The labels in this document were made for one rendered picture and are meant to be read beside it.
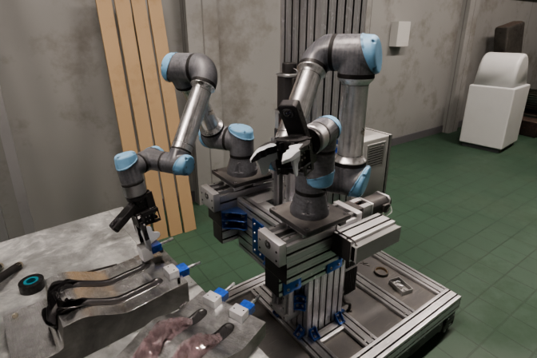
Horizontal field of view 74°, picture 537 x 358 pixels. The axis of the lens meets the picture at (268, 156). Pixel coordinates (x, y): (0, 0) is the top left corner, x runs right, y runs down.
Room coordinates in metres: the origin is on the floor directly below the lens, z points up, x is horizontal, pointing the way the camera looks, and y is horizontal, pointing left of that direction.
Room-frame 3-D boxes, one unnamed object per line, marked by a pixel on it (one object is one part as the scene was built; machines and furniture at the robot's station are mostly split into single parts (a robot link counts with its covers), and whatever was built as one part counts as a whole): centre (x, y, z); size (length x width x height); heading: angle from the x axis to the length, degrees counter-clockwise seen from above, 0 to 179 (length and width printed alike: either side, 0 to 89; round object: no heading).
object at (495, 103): (5.36, -3.45, 0.70); 0.78 x 0.64 x 1.40; 127
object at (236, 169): (1.63, 0.13, 1.09); 0.15 x 0.15 x 0.10
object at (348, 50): (1.16, -0.28, 1.41); 0.15 x 0.12 x 0.55; 61
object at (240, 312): (0.92, 0.07, 0.85); 0.13 x 0.05 x 0.05; 147
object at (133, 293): (0.94, 0.53, 0.92); 0.35 x 0.16 x 0.09; 130
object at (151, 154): (1.23, 0.43, 1.24); 0.11 x 0.11 x 0.08; 66
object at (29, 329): (0.94, 0.55, 0.87); 0.50 x 0.26 x 0.14; 130
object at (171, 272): (1.07, 0.30, 0.89); 0.13 x 0.05 x 0.05; 130
